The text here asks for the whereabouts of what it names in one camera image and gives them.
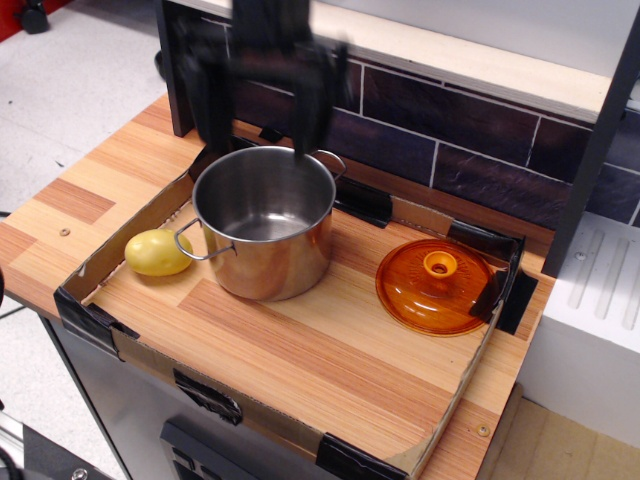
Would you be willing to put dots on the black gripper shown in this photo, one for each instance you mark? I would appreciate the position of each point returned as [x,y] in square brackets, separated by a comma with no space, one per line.
[270,42]

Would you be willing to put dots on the stainless steel metal pot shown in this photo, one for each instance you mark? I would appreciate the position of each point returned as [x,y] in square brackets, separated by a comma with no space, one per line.
[266,215]

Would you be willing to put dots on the orange transparent pot lid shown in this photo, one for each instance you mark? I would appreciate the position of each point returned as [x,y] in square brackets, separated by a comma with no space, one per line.
[437,287]

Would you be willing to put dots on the cardboard fence with black tape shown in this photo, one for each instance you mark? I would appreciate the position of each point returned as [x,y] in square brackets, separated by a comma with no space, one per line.
[323,385]

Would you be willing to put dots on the yellow potato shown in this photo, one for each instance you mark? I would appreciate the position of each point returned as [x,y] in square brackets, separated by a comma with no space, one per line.
[154,253]

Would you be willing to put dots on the black caster wheel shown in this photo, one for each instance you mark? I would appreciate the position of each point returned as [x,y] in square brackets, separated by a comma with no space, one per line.
[33,17]

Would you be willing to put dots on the black oven control panel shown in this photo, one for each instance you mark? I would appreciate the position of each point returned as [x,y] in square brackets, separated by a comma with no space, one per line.
[194,455]

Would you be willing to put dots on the white drainboard sink unit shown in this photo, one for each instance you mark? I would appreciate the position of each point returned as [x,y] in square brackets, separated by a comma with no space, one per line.
[583,362]

